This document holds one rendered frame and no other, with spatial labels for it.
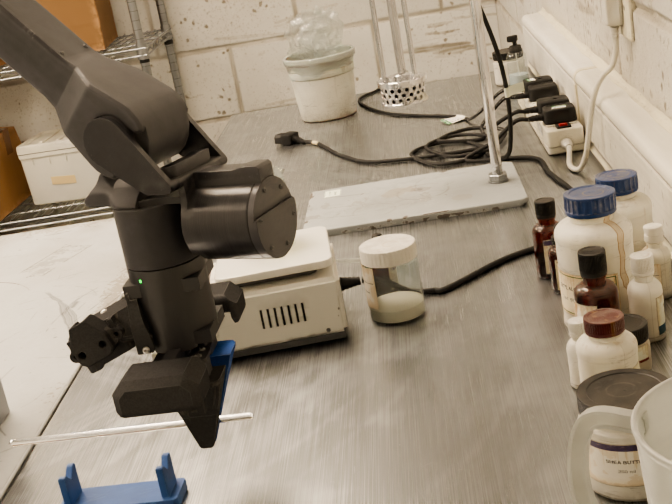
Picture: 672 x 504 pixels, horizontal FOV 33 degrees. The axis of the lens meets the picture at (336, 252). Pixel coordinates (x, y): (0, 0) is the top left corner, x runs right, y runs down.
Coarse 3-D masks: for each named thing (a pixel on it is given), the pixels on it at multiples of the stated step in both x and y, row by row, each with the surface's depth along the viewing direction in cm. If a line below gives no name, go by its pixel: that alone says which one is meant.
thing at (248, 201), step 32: (96, 128) 76; (192, 128) 82; (96, 160) 77; (128, 160) 76; (192, 160) 78; (224, 160) 81; (256, 160) 77; (160, 192) 76; (192, 192) 78; (224, 192) 76; (256, 192) 75; (288, 192) 79; (192, 224) 77; (224, 224) 76; (256, 224) 75; (288, 224) 78; (224, 256) 78; (256, 256) 77
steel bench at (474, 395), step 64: (256, 128) 223; (320, 128) 213; (384, 128) 203; (448, 128) 194; (448, 256) 132; (448, 320) 114; (512, 320) 111; (256, 384) 108; (320, 384) 105; (384, 384) 103; (448, 384) 100; (512, 384) 98; (64, 448) 102; (128, 448) 99; (192, 448) 97; (256, 448) 95; (320, 448) 93; (384, 448) 91; (448, 448) 90; (512, 448) 88
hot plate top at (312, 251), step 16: (304, 240) 119; (320, 240) 118; (288, 256) 114; (304, 256) 113; (320, 256) 113; (224, 272) 113; (240, 272) 112; (256, 272) 111; (272, 272) 111; (288, 272) 112
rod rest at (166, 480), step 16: (64, 480) 88; (160, 480) 87; (176, 480) 90; (64, 496) 89; (80, 496) 91; (96, 496) 90; (112, 496) 90; (128, 496) 89; (144, 496) 89; (160, 496) 88; (176, 496) 88
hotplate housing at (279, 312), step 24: (264, 288) 112; (288, 288) 112; (312, 288) 112; (336, 288) 112; (264, 312) 112; (288, 312) 112; (312, 312) 112; (336, 312) 113; (216, 336) 113; (240, 336) 113; (264, 336) 113; (288, 336) 113; (312, 336) 114; (336, 336) 114
